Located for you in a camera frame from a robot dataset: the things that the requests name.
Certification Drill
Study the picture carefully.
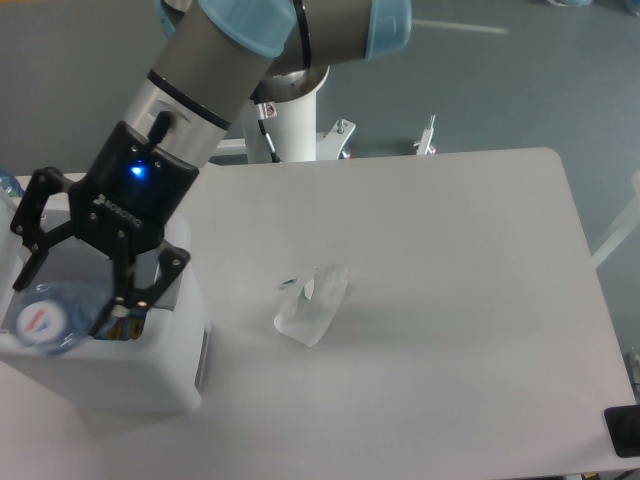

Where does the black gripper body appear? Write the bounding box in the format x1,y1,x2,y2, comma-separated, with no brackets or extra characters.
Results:
68,119,199,257

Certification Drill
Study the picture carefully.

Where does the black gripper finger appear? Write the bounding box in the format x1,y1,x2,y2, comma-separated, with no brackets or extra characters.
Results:
88,239,191,337
10,167,75,292

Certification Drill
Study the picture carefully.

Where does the clear crushed plastic bottle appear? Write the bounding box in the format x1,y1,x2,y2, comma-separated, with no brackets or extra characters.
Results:
5,281,111,356

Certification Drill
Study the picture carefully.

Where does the white plastic wrapper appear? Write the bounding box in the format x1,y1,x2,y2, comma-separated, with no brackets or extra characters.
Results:
274,264,350,347

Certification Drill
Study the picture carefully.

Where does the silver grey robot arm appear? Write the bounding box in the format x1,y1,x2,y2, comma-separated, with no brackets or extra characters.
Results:
10,1,412,335

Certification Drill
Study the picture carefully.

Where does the white plastic trash can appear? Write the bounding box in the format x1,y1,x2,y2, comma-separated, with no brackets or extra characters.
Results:
1,193,211,413

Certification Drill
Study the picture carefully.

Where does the blue yellow snack packet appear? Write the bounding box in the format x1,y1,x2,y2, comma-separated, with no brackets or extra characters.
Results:
97,315,146,341

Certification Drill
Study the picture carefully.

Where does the blue capped bottle behind bin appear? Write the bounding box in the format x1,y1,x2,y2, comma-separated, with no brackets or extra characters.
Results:
0,167,24,198

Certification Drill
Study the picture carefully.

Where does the black device at table edge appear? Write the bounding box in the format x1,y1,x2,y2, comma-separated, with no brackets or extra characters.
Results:
604,404,639,458

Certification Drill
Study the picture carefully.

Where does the black cable on pedestal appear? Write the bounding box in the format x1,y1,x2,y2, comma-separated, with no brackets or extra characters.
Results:
257,102,284,164

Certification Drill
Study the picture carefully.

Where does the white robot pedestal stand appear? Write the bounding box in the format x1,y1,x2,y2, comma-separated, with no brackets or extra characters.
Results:
211,67,356,165

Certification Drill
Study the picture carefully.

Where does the white frame at right edge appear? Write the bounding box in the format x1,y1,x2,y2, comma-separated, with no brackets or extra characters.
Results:
591,171,639,268

